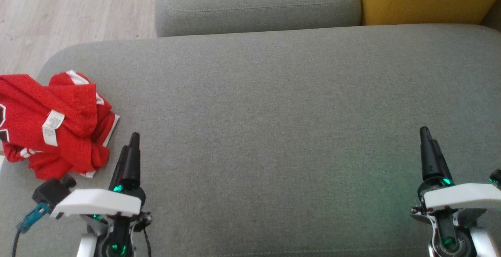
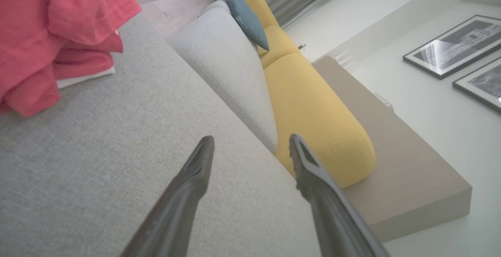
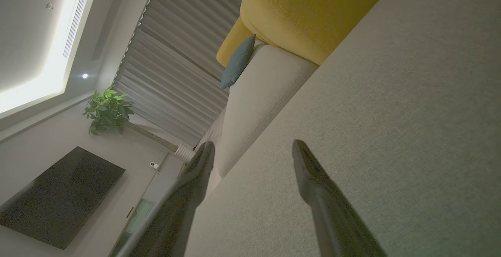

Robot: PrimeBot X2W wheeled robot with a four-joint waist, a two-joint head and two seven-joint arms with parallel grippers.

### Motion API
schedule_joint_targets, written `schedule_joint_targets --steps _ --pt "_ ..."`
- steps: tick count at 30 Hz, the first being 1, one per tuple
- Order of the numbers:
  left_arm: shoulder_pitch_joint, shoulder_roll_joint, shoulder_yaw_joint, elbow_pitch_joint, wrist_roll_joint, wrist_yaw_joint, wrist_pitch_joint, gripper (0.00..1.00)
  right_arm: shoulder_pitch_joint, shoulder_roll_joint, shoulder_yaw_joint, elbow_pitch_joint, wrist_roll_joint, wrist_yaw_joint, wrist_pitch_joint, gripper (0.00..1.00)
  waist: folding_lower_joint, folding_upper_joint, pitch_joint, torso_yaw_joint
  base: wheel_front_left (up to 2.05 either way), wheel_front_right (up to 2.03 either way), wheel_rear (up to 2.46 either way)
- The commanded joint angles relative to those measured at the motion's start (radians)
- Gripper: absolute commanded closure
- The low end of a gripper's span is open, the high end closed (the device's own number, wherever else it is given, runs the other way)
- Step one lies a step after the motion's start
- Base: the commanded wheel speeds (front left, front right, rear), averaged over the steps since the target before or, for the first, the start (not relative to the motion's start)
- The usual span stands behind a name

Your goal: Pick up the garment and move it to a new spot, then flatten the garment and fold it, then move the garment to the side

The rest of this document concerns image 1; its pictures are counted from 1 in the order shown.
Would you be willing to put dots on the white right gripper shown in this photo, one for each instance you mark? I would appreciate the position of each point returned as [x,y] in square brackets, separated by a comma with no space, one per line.
[462,196]

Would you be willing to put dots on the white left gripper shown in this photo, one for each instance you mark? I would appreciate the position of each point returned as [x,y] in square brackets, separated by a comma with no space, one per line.
[98,202]

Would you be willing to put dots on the red white basketball jersey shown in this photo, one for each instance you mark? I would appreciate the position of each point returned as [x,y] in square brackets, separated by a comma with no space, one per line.
[19,104]

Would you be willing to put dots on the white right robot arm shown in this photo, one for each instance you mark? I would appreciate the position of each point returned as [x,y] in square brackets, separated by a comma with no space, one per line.
[485,245]

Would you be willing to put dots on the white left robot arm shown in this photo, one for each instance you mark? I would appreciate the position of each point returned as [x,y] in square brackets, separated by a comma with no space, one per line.
[86,247]

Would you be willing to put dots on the grey sofa back cushion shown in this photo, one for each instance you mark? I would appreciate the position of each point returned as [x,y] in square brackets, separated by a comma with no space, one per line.
[494,18]
[254,2]

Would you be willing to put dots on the grey sofa seat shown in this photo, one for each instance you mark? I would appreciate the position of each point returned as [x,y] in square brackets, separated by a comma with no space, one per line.
[274,112]

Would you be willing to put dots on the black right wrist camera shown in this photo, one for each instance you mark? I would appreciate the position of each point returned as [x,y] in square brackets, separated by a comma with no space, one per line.
[496,176]

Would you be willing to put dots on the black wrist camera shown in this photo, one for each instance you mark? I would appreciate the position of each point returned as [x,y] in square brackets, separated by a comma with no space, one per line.
[51,190]
[496,176]

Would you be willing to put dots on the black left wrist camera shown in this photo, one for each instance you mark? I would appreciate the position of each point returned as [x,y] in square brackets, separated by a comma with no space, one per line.
[51,190]

